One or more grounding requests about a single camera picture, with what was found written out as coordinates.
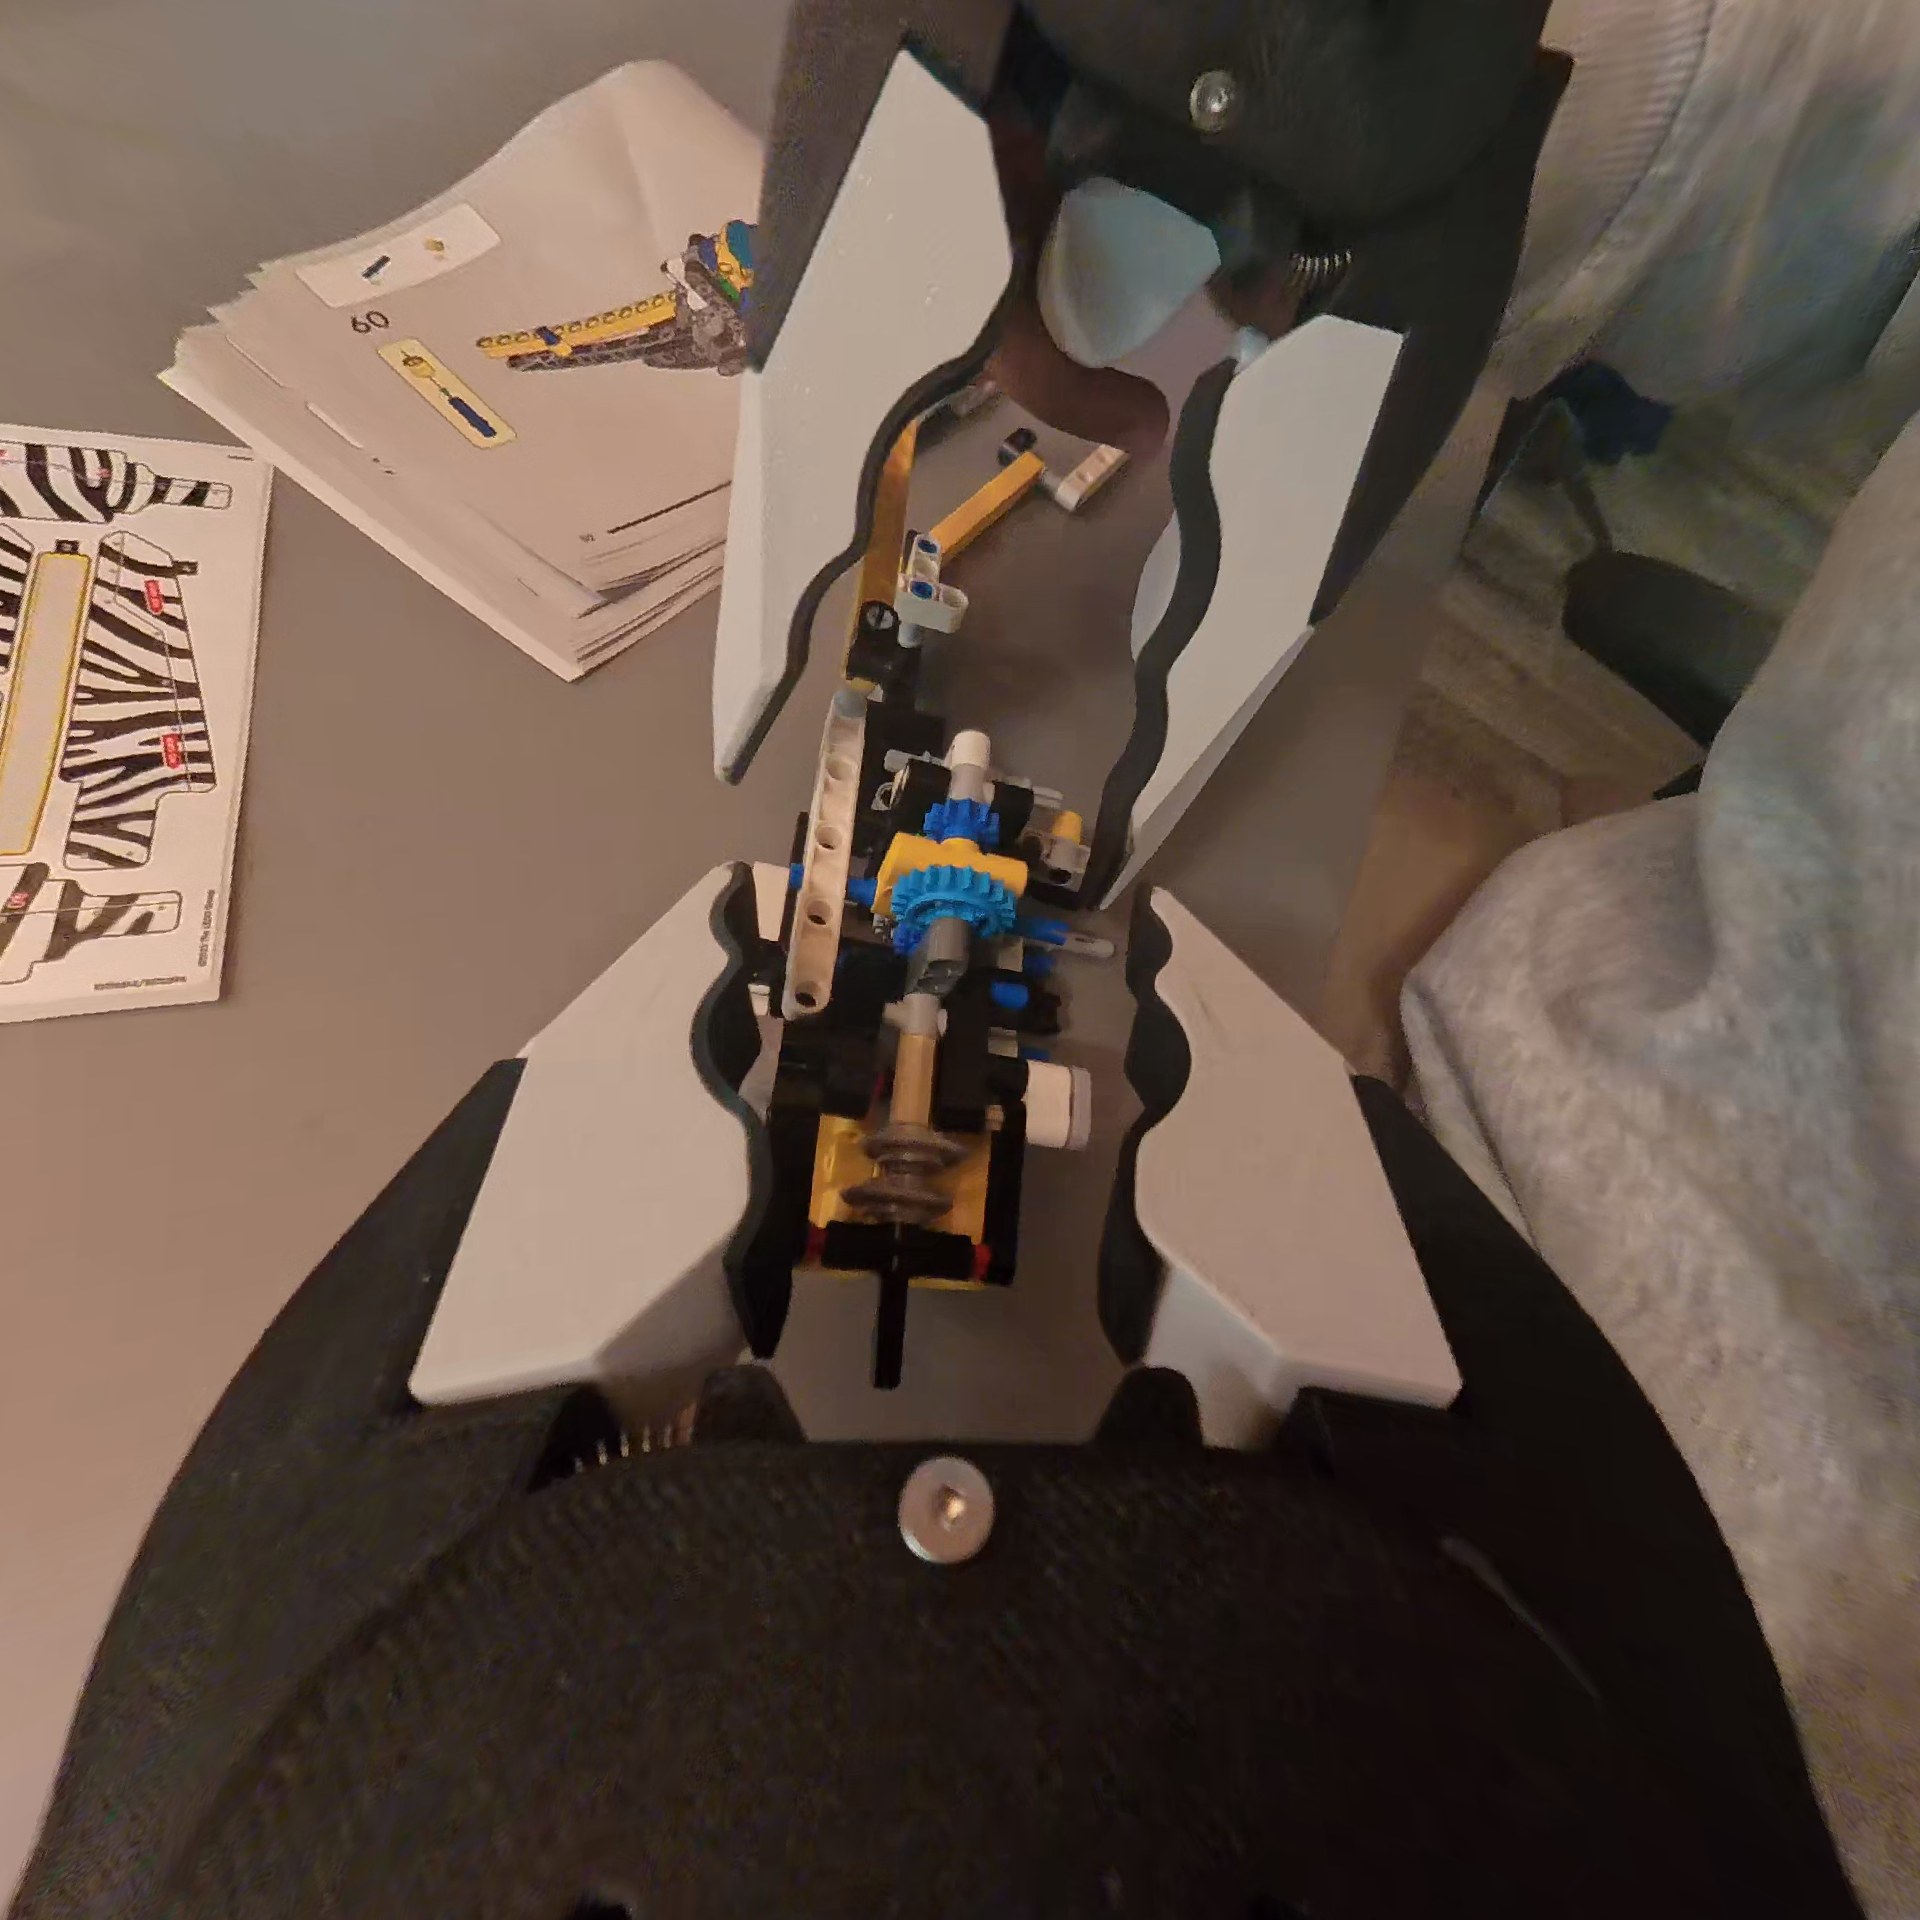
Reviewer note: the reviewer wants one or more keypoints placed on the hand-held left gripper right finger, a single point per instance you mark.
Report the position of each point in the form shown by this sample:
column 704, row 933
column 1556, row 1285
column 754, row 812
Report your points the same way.
column 1292, row 1228

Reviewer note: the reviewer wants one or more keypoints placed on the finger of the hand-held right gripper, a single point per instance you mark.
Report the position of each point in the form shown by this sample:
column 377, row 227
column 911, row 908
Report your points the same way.
column 855, row 331
column 1275, row 496

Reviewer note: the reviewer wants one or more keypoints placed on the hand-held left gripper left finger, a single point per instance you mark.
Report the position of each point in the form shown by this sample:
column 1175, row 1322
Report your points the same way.
column 598, row 1202

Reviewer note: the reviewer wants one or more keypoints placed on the lego instruction booklet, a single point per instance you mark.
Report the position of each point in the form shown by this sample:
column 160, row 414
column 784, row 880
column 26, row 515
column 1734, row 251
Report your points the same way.
column 497, row 450

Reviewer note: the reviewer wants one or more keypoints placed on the lego gearbox model assembly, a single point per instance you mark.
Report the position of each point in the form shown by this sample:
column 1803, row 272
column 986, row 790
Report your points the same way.
column 930, row 959

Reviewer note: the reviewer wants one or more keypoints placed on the grey lego piece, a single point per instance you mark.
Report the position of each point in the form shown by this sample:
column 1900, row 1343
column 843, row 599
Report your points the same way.
column 973, row 399

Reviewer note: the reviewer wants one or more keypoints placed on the yellow lego beam white connector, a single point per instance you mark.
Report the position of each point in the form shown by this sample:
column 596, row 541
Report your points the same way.
column 990, row 502

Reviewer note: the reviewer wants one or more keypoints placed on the person's right hand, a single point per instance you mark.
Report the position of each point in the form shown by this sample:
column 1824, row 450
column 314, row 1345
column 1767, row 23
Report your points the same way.
column 1103, row 410

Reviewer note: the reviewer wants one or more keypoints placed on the black office chair base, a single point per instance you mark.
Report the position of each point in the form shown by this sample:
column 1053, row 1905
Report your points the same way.
column 1663, row 631

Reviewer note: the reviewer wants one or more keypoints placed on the zebra striped sticker sheet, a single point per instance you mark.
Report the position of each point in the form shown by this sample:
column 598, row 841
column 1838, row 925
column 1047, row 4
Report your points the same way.
column 120, row 723

